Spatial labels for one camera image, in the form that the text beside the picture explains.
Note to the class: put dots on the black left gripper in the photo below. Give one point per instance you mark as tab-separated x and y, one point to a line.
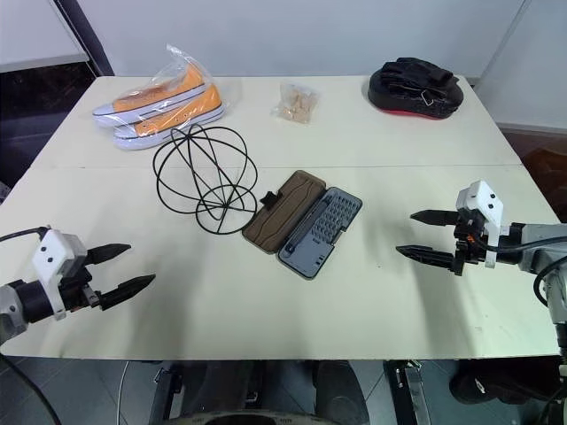
79	283

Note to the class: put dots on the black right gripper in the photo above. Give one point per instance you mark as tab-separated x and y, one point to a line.
470	241

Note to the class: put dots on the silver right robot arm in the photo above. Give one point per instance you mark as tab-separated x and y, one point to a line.
536	248

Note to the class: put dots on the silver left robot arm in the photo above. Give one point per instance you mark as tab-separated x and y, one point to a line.
17	305

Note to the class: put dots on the screwdriver bit case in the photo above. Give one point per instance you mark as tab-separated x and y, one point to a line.
305	226

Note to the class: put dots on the black metal table leg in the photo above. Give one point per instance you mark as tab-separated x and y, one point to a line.
409	389
166	391

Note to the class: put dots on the black cushion with red rim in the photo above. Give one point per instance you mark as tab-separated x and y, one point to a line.
412	104

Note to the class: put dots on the orange canvas sneaker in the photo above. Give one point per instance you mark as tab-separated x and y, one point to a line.
146	133
177	99

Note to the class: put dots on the black fabric bundle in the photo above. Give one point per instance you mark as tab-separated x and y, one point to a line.
416	73

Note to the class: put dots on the dark rounded shape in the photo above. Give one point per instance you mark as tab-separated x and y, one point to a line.
496	385
339	389

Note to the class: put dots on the bag of small wooden blocks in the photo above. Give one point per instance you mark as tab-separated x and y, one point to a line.
296	104

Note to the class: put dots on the orange sneakers in plastic bag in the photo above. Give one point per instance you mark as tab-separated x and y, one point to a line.
177	62

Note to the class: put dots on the white shelf board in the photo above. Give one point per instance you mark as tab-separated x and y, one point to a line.
31	40

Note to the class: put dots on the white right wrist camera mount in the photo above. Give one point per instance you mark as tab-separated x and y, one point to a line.
480	199

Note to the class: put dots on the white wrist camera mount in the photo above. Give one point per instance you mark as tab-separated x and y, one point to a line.
480	199
52	250

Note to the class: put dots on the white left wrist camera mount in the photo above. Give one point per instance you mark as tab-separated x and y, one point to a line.
52	250

